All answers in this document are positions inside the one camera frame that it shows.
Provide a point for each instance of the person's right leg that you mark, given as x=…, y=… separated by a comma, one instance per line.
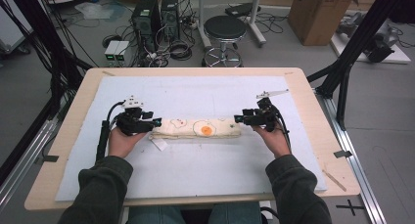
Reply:
x=236, y=214

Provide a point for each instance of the black flat case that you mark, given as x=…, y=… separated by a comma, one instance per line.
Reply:
x=241, y=9

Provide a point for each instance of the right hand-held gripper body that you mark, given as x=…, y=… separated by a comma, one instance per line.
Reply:
x=264, y=118

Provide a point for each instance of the large black computer tower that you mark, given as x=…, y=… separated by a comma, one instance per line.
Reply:
x=145, y=22

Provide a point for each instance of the person's leg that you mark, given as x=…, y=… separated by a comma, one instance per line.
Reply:
x=155, y=215
x=236, y=214

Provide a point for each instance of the white foam board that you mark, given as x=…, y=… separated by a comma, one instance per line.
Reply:
x=208, y=171

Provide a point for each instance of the cream cloth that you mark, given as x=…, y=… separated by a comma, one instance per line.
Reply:
x=199, y=129

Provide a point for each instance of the thin wooden stick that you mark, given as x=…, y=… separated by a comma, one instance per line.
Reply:
x=334, y=180

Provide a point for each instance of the person's right hand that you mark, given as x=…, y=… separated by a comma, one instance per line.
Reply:
x=275, y=142

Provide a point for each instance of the black metal frame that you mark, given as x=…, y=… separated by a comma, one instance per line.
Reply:
x=355, y=44
x=49, y=44

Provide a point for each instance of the black tape piece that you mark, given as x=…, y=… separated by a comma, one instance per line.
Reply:
x=49, y=158
x=342, y=154

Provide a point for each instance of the cardboard box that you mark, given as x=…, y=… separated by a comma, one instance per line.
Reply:
x=319, y=15

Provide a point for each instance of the white stand leg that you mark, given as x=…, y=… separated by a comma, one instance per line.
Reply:
x=204, y=22
x=256, y=22

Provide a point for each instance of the white power supply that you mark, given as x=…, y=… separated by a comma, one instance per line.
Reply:
x=123, y=52
x=111, y=51

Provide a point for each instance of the person's left leg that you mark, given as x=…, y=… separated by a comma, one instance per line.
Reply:
x=155, y=215

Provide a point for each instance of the black round stool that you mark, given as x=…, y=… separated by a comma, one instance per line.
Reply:
x=225, y=28

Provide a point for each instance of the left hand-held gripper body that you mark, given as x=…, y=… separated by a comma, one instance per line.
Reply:
x=133, y=123

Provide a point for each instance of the white base board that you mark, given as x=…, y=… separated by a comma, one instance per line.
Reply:
x=399, y=57

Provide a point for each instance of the aluminium rail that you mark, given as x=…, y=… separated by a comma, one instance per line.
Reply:
x=26, y=158
x=352, y=165

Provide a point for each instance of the slim black computer tower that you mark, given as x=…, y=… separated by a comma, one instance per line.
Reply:
x=169, y=18

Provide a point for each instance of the person's left hand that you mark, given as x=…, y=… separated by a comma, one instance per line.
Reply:
x=122, y=144

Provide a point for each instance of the clear plastic sheet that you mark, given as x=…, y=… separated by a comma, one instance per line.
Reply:
x=94, y=10

